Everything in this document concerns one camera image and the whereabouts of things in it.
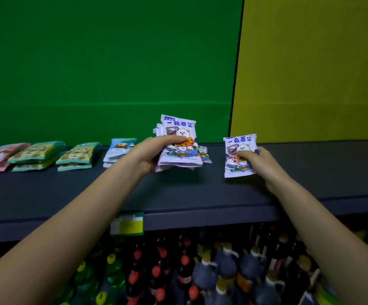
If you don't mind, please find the person's right hand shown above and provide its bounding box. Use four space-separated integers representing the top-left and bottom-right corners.
237 147 287 191

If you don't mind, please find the person's left hand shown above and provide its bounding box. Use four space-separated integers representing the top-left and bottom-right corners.
129 135 187 177

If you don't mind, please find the white cartoon snack packet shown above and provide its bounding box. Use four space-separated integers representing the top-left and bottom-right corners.
156 115 203 169
198 145 213 164
153 123 193 172
223 134 260 178

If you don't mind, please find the person's right forearm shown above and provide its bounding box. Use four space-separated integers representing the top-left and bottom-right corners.
265 176 368 305

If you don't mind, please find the person's left forearm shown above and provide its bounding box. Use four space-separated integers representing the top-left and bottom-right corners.
0 153 148 305

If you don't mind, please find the dark grey shelf board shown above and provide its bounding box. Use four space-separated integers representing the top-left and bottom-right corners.
0 140 368 244

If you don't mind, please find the green snack packet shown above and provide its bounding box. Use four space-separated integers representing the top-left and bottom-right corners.
57 162 93 172
8 141 66 164
12 152 64 172
56 142 102 165

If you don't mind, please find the green yellow price label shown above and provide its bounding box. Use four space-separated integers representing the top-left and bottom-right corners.
110 212 144 236

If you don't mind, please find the row of red-capped dark bottles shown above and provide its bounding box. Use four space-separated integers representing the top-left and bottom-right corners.
125 230 203 305

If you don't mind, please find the group of green yellow-capped bottles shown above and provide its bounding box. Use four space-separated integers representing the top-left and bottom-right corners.
52 238 127 305

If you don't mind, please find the group of dark handled jugs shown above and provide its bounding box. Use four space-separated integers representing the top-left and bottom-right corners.
192 232 321 305

